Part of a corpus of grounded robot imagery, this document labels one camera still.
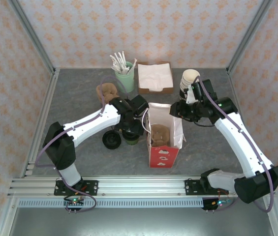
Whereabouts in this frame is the green paper coffee cup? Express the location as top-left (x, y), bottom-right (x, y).
top-left (124, 136), bottom-right (140, 147)

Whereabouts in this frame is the red white paper bag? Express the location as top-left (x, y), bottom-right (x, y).
top-left (146, 102), bottom-right (187, 169)

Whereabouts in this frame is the green straw holder cup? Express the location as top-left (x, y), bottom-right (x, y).
top-left (115, 61), bottom-right (135, 93)

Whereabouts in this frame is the brown cardboard napkin tray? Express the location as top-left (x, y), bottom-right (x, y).
top-left (136, 60), bottom-right (175, 95)

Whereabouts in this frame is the stack of paper cups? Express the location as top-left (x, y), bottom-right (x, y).
top-left (179, 69), bottom-right (201, 102)

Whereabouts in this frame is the white napkin stack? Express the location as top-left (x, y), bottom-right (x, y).
top-left (137, 63), bottom-right (174, 91)

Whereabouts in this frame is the small circuit board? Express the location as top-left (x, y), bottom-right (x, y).
top-left (211, 198), bottom-right (232, 207)
top-left (63, 197), bottom-right (85, 207)

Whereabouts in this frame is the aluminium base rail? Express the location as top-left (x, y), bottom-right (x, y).
top-left (8, 176), bottom-right (277, 197)

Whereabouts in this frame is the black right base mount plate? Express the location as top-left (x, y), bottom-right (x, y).
top-left (185, 179), bottom-right (203, 196)

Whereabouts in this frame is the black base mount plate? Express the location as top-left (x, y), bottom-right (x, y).
top-left (54, 180), bottom-right (99, 196)
top-left (185, 179), bottom-right (203, 196)

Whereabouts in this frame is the aluminium side rail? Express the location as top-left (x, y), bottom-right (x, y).
top-left (20, 68), bottom-right (61, 178)

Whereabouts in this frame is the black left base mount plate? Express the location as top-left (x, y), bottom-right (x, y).
top-left (54, 180), bottom-right (99, 196)

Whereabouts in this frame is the aluminium frame post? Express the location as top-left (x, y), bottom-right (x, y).
top-left (226, 0), bottom-right (274, 74)
top-left (7, 0), bottom-right (57, 76)

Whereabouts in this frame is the white slotted cable duct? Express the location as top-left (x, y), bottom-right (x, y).
top-left (18, 198), bottom-right (205, 208)

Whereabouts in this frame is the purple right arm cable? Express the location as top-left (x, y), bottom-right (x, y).
top-left (193, 75), bottom-right (275, 213)

